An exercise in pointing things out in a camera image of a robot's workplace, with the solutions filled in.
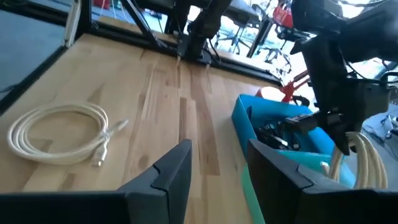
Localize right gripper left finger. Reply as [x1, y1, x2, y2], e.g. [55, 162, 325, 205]
[119, 139, 193, 224]

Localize black USB cable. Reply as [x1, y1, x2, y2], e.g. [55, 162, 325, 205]
[254, 121, 301, 151]

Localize teal plastic bin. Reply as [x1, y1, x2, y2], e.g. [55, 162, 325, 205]
[241, 148, 358, 224]

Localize white USB cable coil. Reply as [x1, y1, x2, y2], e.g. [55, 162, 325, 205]
[320, 130, 389, 190]
[6, 101, 130, 168]

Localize silver metal bracket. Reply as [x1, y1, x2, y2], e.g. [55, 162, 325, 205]
[63, 0, 82, 47]

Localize grey side table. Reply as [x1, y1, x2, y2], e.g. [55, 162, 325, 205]
[130, 0, 271, 19]

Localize blue plastic bin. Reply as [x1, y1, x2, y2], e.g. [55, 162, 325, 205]
[231, 94, 336, 156]

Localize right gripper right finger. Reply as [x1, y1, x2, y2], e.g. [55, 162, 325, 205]
[247, 138, 351, 224]

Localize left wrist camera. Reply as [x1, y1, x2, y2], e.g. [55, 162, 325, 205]
[285, 112, 321, 133]

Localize red container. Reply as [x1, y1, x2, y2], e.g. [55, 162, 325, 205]
[272, 1, 295, 29]

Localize red desk lamp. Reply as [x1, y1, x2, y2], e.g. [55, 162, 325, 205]
[254, 70, 312, 105]

